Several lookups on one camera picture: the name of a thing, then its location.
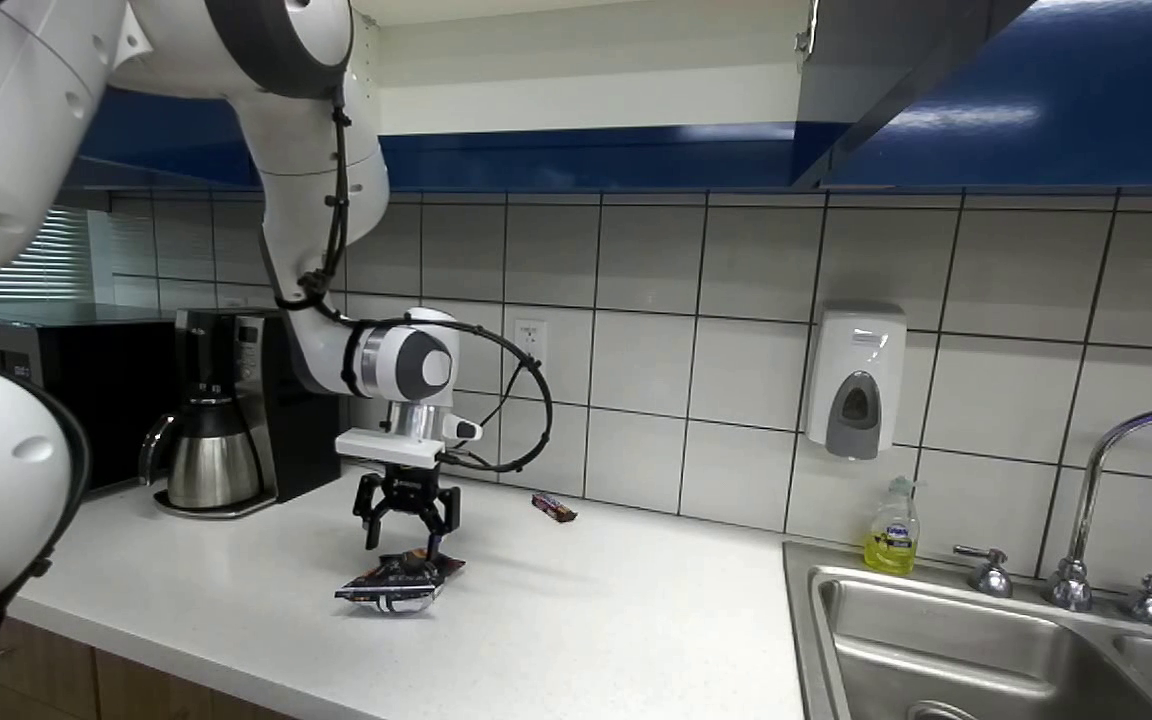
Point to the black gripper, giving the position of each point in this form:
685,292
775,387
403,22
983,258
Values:
410,488

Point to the dark snack chip packet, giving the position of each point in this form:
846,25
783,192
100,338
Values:
396,584

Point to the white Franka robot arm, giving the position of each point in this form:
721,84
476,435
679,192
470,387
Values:
19,163

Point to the wooden base cabinet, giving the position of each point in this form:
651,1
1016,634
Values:
83,680

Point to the blue cabinet door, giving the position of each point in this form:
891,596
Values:
897,64

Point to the small dark candy bar wrapper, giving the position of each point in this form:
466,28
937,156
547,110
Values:
552,511

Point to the black steel coffee maker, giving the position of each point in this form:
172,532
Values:
296,403

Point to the stainless steel coffee carafe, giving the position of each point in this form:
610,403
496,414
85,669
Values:
209,461

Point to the black microwave oven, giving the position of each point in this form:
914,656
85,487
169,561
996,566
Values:
96,387

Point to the white window blinds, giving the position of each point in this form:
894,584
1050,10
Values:
37,266

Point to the yellow dish soap bottle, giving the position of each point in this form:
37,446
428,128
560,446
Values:
891,540

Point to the stainless steel double sink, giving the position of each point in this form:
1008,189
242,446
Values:
978,653

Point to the chrome gooseneck faucet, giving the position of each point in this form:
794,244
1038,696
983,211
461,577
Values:
1096,465

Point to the white wrist camera mount plate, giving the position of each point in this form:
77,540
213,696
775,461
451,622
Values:
403,446

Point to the white wall power outlet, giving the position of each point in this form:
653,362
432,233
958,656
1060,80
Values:
534,343

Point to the white wall soap dispenser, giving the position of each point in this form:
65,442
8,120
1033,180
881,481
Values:
856,387

